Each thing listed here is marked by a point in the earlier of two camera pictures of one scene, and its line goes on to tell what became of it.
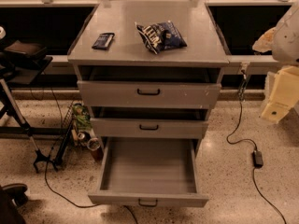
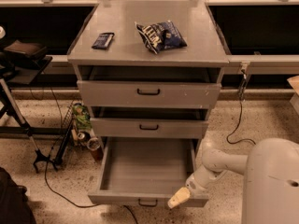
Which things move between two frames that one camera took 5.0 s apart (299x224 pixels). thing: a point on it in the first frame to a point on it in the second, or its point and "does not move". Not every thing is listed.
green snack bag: (82, 118) does not move
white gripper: (287, 44) to (192, 184)
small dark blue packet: (103, 41) does not move
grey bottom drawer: (149, 172) does not move
